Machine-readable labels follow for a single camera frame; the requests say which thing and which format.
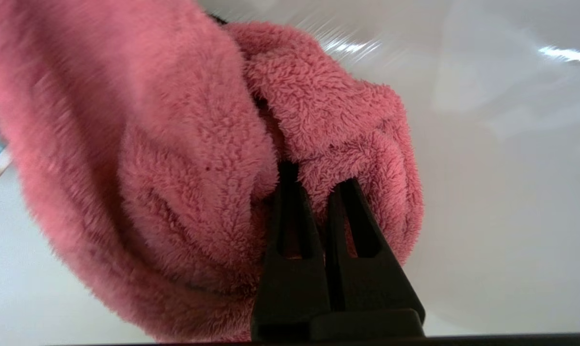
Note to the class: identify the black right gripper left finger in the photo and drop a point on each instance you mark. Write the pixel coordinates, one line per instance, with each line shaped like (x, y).
(290, 288)

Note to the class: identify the pink cloth black trim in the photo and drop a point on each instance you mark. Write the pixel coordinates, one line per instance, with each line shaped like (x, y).
(150, 144)

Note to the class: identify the white ceramic sink basin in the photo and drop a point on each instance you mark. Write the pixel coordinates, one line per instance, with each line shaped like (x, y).
(511, 192)

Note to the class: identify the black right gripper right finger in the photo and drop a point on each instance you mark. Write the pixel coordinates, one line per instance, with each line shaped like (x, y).
(371, 288)

